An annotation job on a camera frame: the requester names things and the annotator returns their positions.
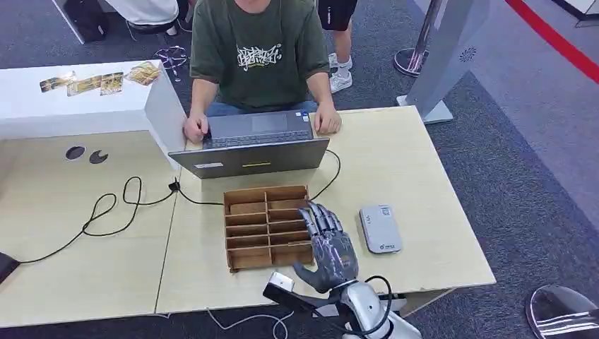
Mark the grey laptop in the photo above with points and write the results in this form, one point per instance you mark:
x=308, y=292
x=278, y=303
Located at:
x=252, y=159

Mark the white rounded object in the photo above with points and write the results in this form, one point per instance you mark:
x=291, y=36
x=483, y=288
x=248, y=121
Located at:
x=140, y=9

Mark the white counter block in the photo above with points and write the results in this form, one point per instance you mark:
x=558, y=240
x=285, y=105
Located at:
x=70, y=112

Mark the white card reader device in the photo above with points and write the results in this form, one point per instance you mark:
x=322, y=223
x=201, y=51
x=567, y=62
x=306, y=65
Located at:
x=380, y=229

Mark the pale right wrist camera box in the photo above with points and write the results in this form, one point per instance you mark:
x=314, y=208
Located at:
x=280, y=282

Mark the grey display stand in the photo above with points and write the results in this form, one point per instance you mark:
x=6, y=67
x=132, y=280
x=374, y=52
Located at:
x=449, y=65

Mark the black flat object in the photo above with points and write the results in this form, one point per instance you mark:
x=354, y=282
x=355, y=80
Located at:
x=6, y=265

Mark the wooden card sorting box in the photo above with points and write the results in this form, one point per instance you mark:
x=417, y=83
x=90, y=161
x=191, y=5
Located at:
x=262, y=229

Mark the person in green shirt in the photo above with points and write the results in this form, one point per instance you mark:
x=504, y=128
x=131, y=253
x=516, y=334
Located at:
x=257, y=56

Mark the chrome round base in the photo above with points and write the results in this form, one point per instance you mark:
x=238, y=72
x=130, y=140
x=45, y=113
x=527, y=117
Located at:
x=561, y=311

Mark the person's left hand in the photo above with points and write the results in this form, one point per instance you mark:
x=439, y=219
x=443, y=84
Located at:
x=327, y=119

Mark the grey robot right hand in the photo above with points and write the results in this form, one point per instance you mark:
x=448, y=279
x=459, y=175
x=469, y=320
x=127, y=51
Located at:
x=334, y=257

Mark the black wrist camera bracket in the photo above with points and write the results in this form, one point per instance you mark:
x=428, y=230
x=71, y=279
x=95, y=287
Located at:
x=299, y=301

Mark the black grommet cap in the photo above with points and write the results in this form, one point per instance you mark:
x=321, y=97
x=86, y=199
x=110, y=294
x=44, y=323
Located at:
x=97, y=158

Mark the person's right hand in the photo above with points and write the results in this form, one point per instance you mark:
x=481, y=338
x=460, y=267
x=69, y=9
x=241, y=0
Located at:
x=194, y=128

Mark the red floor tape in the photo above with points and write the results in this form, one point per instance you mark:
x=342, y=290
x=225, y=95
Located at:
x=552, y=37

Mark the gold printed card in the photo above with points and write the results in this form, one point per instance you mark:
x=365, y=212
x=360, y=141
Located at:
x=144, y=73
x=83, y=86
x=57, y=82
x=112, y=83

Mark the black box with white edge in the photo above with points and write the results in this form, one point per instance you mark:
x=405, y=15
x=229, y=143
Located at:
x=84, y=18

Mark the chrome stanchion post with base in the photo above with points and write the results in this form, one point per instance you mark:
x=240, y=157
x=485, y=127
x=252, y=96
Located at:
x=409, y=61

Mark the standing person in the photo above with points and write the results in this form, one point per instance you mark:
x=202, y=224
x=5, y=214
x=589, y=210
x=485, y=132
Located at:
x=338, y=14

